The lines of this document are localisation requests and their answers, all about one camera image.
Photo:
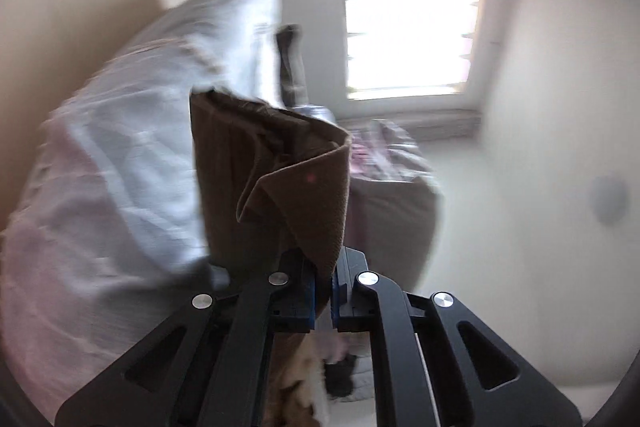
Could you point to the window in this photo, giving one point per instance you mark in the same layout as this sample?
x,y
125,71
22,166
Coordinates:
x,y
410,32

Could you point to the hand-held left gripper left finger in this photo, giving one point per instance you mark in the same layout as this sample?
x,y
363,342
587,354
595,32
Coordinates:
x,y
310,304

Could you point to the grey crochet bedspread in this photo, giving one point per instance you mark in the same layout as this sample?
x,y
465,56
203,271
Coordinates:
x,y
125,147

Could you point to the grey cushion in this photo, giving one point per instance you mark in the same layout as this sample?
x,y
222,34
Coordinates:
x,y
395,227

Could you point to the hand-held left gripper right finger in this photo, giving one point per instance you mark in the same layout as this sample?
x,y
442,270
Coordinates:
x,y
342,307

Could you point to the brown knit sweater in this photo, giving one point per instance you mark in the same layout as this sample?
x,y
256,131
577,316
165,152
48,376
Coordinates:
x,y
280,177

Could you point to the stack of folded clothes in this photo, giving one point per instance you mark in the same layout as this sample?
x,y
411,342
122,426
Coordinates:
x,y
385,152

